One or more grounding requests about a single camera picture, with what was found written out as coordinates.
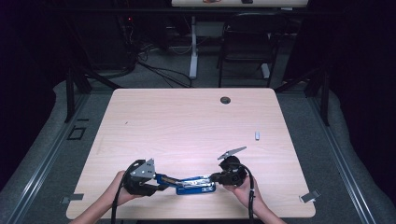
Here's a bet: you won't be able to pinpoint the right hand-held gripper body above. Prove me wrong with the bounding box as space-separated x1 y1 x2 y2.
217 146 250 188

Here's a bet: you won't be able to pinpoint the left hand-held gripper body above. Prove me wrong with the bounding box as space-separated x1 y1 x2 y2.
122 158 158 197

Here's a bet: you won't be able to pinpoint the blue stapler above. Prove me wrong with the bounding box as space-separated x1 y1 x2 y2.
154 173 218 196

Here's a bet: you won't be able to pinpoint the person's right hand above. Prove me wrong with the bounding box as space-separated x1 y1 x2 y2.
222 175 266 210

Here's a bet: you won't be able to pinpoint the person's left hand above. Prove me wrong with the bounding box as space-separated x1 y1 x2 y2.
105 170 145 207

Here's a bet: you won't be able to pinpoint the grey tape piece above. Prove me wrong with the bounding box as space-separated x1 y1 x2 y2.
299 189 321 204
60 193 85 205

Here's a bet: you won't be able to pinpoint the black metal stand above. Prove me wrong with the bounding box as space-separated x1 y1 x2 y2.
64 66 120 123
274 66 331 127

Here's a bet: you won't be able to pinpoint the black folding chair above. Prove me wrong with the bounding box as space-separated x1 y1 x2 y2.
217 12 290 89

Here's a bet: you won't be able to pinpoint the white desk leg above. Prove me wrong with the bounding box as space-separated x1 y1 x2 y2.
189 16 199 79

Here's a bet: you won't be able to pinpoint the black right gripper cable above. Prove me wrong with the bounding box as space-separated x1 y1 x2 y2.
231 161 256 224

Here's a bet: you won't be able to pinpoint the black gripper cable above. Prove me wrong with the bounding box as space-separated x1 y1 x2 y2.
231 161 256 224
110 159 148 224

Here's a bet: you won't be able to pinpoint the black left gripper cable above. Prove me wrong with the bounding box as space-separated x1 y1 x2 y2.
110 159 148 224

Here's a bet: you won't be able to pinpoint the aluminium floor rail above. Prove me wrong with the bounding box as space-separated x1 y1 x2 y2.
2 92 92 224
306 92 379 224

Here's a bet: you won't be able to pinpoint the black floor cables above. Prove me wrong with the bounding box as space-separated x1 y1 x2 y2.
124 18 193 89

